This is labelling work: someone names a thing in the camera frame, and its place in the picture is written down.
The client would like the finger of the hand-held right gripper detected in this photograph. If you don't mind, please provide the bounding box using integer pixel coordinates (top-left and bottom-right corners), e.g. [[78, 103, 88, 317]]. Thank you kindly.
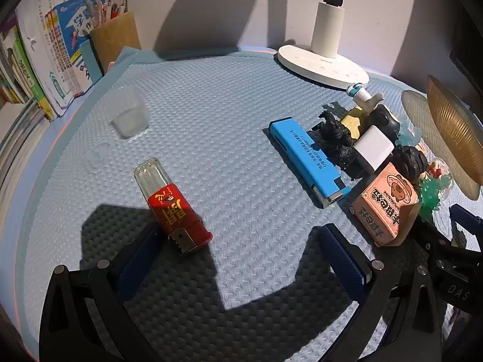
[[411, 222, 457, 262], [448, 204, 483, 251]]

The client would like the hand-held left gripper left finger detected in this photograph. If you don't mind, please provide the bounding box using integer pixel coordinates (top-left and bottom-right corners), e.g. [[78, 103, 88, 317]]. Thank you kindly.
[[39, 221, 165, 362]]

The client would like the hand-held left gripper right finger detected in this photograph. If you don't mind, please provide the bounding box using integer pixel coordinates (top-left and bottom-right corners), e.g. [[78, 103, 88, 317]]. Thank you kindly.
[[320, 223, 444, 362]]

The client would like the green crystal toy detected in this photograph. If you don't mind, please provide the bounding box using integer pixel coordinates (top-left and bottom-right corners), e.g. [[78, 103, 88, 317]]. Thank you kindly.
[[418, 173, 454, 222]]

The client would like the pink printed carton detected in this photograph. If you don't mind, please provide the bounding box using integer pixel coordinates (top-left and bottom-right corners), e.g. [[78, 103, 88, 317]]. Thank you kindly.
[[349, 162, 420, 248]]

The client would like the red lighter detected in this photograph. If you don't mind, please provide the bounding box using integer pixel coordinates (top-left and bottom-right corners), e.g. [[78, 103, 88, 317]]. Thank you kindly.
[[134, 157, 213, 256]]

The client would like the black round figure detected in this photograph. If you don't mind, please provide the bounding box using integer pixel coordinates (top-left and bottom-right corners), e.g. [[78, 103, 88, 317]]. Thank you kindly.
[[392, 145, 430, 182]]

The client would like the white charger block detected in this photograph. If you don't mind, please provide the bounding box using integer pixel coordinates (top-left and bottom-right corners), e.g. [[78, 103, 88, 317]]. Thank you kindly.
[[353, 125, 395, 174]]

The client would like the black dinosaur figure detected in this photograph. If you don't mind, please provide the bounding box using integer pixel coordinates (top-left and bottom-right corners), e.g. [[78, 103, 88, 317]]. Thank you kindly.
[[312, 111, 363, 177]]

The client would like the clear plastic cup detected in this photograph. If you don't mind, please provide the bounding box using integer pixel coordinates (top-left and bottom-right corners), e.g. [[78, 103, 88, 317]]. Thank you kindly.
[[110, 85, 150, 139]]

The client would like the small white bottle figure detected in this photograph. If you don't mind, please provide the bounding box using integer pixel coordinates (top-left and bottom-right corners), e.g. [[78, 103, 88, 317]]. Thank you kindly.
[[346, 83, 385, 113]]

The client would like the stack of papers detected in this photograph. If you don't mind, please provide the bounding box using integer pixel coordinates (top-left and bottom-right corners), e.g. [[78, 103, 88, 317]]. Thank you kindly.
[[0, 100, 53, 212]]

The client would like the dark monitor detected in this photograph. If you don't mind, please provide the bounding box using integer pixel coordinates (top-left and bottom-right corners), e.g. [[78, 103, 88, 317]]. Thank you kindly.
[[448, 5, 483, 92]]

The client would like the blue textured desk mat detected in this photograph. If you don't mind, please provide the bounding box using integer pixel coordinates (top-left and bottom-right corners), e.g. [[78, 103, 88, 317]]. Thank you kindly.
[[21, 45, 483, 362]]

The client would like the white desk lamp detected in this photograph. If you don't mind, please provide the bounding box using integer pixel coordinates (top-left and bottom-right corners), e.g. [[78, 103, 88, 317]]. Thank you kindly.
[[277, 0, 369, 91]]

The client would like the brown pen holder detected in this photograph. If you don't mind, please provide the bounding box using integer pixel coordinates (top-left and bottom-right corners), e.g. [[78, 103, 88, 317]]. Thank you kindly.
[[90, 11, 142, 77]]

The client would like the row of books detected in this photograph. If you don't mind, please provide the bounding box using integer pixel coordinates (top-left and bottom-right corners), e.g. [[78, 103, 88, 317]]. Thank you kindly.
[[0, 0, 99, 122]]

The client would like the bunch of pens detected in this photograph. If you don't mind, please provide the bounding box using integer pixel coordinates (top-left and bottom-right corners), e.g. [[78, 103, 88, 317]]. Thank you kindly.
[[86, 0, 130, 29]]

